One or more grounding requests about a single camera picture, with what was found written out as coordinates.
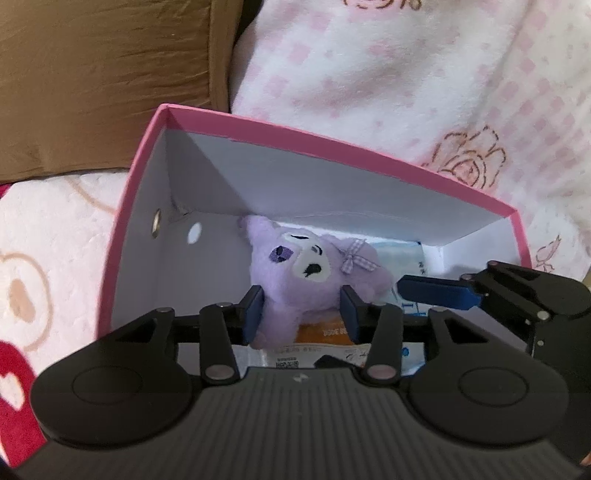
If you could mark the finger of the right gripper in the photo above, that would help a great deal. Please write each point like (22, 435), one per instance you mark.
(451, 294)

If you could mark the pink cardboard box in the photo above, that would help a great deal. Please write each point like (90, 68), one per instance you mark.
(176, 242)

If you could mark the orange white mask pack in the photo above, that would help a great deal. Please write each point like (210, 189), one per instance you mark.
(314, 341)

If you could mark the purple plush toy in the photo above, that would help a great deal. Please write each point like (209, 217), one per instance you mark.
(302, 274)

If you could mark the brown pillow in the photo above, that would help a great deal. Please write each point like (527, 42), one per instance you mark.
(80, 80)

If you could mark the pink floral pillow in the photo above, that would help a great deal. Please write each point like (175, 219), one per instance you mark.
(492, 94)

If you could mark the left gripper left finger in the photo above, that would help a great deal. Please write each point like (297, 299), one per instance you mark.
(222, 326)

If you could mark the red bear print blanket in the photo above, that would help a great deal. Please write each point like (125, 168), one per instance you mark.
(54, 237)

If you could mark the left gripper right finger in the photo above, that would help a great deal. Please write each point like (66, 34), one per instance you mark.
(380, 326)

